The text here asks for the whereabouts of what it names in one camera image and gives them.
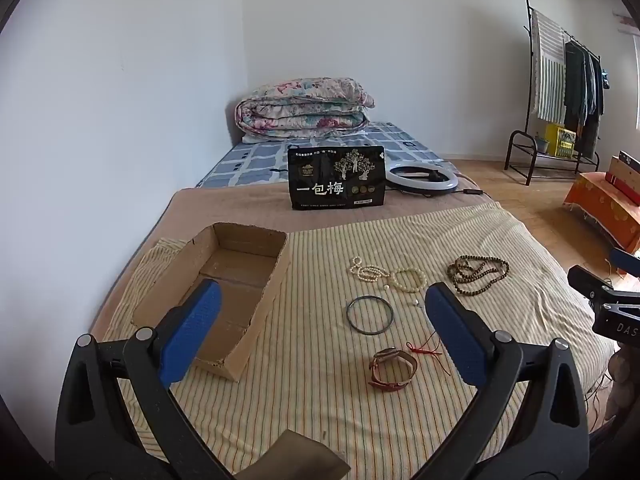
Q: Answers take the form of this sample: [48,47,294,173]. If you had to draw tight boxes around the red strap wristwatch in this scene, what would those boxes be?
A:
[369,347,419,392]

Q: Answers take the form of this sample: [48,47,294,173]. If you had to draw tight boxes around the dark metal bangle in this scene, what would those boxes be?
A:
[346,296,394,336]

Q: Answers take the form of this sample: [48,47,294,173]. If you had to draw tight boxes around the cream bead bracelet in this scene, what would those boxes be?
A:
[391,268,426,294]

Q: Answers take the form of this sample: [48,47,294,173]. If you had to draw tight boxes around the yellow plastic crate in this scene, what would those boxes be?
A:
[544,123,577,157]

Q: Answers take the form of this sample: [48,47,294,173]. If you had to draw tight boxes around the folded floral quilt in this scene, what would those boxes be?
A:
[235,77,376,142]

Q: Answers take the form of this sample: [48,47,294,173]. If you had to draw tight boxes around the striped hanging towel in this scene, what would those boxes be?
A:
[531,9,569,124]

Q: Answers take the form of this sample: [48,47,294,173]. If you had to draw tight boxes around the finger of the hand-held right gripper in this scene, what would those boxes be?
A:
[610,247,640,278]
[567,265,621,311]

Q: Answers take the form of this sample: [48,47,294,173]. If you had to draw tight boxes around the dark hanging clothes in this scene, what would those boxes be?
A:
[564,40,610,159]

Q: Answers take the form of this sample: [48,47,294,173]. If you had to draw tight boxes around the black metal clothes rack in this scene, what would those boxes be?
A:
[504,0,609,186]

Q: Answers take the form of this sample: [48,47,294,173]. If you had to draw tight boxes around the blue checked bed sheet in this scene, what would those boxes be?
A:
[195,121,446,189]

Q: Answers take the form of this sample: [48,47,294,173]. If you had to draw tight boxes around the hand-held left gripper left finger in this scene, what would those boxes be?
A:
[55,279,236,480]

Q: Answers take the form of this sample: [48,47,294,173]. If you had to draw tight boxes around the red string cord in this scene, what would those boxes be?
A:
[406,341,444,359]

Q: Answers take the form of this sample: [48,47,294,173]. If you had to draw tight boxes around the white ring light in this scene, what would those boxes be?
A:
[385,162,458,194]

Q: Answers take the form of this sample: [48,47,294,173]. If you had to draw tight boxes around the red and white box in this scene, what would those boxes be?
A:
[604,150,640,206]

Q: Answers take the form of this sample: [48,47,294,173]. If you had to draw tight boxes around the grey plush toy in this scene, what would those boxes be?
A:
[604,345,637,422]

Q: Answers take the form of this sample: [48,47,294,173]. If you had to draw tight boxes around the black snack bag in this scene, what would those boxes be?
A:
[287,146,386,211]

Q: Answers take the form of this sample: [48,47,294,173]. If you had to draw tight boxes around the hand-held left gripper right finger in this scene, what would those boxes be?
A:
[415,281,591,480]

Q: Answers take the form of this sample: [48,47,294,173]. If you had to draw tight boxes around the yellow striped cloth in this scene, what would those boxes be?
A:
[102,201,616,480]

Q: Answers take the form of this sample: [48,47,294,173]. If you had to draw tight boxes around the white pearl necklace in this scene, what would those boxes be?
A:
[348,256,393,291]

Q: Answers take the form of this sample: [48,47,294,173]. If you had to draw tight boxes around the brown wooden bead necklace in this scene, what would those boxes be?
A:
[446,255,511,297]

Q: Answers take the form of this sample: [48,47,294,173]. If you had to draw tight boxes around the brown cardboard piece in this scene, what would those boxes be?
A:
[240,429,351,480]

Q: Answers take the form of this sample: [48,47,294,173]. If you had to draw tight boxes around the brown blanket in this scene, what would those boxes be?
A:
[92,172,501,343]

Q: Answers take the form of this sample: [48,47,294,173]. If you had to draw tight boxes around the cardboard box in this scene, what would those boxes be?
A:
[131,222,290,382]

